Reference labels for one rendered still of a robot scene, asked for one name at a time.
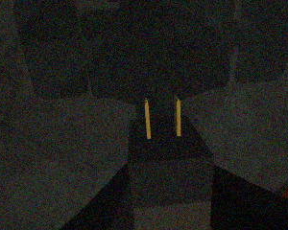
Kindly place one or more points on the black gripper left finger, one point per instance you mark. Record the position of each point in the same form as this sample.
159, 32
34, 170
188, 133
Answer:
110, 209

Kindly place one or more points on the black two-prong plug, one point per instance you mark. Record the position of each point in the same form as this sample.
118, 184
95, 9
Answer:
171, 173

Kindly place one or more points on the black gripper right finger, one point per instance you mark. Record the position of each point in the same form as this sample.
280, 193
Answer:
238, 204

